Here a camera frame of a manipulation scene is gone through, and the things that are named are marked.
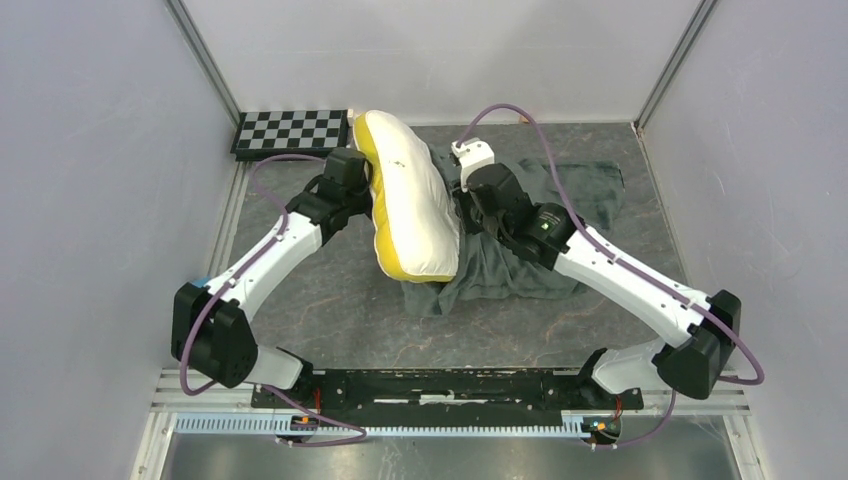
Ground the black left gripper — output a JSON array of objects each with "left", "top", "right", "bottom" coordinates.
[{"left": 344, "top": 163, "right": 414, "bottom": 223}]

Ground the zebra striped pillowcase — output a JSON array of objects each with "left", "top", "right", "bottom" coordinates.
[{"left": 401, "top": 149, "right": 625, "bottom": 317}]

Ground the white pillow with yellow edge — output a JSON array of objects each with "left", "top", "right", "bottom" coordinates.
[{"left": 353, "top": 110, "right": 460, "bottom": 283}]

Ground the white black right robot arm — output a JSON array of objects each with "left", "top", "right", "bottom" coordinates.
[{"left": 452, "top": 163, "right": 742, "bottom": 408}]

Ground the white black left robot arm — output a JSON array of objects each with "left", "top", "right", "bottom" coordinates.
[{"left": 171, "top": 148, "right": 372, "bottom": 408}]

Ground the black white checkerboard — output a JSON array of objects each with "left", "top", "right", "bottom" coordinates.
[{"left": 230, "top": 109, "right": 350, "bottom": 161}]

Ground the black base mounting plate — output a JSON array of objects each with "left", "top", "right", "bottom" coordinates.
[{"left": 287, "top": 368, "right": 644, "bottom": 427}]

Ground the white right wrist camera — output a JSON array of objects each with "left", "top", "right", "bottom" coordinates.
[{"left": 451, "top": 138, "right": 495, "bottom": 192}]

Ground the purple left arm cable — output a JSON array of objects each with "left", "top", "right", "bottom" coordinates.
[{"left": 178, "top": 154, "right": 369, "bottom": 449}]

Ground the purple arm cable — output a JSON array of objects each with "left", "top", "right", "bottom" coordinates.
[
  {"left": 453, "top": 103, "right": 766, "bottom": 452},
  {"left": 178, "top": 154, "right": 369, "bottom": 449}
]

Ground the light blue cable comb strip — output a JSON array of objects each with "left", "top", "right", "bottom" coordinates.
[{"left": 174, "top": 413, "right": 589, "bottom": 439}]

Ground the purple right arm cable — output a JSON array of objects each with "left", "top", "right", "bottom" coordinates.
[{"left": 453, "top": 103, "right": 766, "bottom": 452}]

